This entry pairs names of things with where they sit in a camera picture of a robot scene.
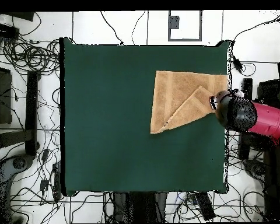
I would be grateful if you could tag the tan terry towel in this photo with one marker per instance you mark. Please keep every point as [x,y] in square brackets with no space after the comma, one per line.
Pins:
[175,98]

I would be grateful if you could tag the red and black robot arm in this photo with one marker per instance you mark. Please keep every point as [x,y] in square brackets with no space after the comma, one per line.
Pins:
[252,114]

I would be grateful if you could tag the dark green table cloth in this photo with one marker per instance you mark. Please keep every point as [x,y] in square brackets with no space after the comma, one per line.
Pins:
[130,151]

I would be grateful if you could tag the black power strip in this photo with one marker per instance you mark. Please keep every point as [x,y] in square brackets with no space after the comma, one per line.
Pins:
[205,206]
[3,31]

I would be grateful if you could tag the grey floor socket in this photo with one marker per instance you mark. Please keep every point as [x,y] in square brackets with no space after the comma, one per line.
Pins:
[174,22]

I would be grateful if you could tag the black stand base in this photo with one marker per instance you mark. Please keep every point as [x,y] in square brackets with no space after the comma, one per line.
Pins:
[31,112]
[247,85]

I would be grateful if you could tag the grey swivel chair base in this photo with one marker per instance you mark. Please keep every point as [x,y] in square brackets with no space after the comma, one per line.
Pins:
[18,162]
[256,169]

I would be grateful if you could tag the black box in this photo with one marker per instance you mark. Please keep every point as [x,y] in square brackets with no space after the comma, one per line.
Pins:
[3,98]
[268,93]

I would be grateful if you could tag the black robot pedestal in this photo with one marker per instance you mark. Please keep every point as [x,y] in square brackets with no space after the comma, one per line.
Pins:
[140,207]

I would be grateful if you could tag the grey floor hatch frame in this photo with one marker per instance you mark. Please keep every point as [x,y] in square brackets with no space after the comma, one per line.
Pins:
[169,35]

